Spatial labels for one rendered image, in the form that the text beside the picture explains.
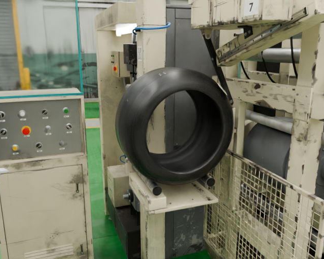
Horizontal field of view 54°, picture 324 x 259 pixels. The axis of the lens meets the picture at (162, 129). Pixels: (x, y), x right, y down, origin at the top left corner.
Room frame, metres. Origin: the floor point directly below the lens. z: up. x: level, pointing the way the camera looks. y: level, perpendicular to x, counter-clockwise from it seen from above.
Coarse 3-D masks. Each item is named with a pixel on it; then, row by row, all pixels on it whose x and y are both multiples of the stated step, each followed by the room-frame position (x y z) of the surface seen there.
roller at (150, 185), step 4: (140, 176) 1.51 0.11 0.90; (144, 176) 1.47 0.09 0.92; (144, 180) 1.45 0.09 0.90; (148, 180) 1.41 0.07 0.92; (148, 184) 1.39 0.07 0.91; (152, 184) 1.36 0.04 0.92; (156, 184) 1.36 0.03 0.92; (152, 188) 1.34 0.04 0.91; (156, 188) 1.33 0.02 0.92; (160, 188) 1.34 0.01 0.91; (152, 192) 1.33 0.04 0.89; (156, 192) 1.33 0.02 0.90; (160, 192) 1.34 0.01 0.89
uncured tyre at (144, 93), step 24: (168, 72) 1.40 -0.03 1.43; (192, 72) 1.42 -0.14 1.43; (144, 96) 1.33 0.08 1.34; (168, 96) 1.34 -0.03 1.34; (192, 96) 1.68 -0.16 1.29; (216, 96) 1.43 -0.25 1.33; (120, 120) 1.39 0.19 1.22; (144, 120) 1.31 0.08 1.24; (216, 120) 1.64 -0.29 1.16; (120, 144) 1.43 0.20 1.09; (144, 144) 1.30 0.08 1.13; (192, 144) 1.68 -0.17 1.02; (216, 144) 1.58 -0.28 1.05; (144, 168) 1.32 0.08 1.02; (168, 168) 1.59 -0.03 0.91; (192, 168) 1.55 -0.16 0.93
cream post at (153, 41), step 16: (144, 0) 1.70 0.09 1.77; (160, 0) 1.73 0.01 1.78; (144, 16) 1.70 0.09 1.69; (160, 16) 1.73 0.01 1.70; (144, 32) 1.70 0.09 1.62; (160, 32) 1.73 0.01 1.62; (144, 48) 1.70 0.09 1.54; (160, 48) 1.73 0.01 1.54; (144, 64) 1.70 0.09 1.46; (160, 64) 1.73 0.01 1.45; (160, 112) 1.73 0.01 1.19; (160, 128) 1.73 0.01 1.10; (160, 144) 1.73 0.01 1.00; (144, 208) 1.72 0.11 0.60; (144, 224) 1.73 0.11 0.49; (160, 224) 1.73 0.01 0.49; (144, 240) 1.73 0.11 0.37; (160, 240) 1.73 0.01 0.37; (144, 256) 1.74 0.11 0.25; (160, 256) 1.73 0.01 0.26
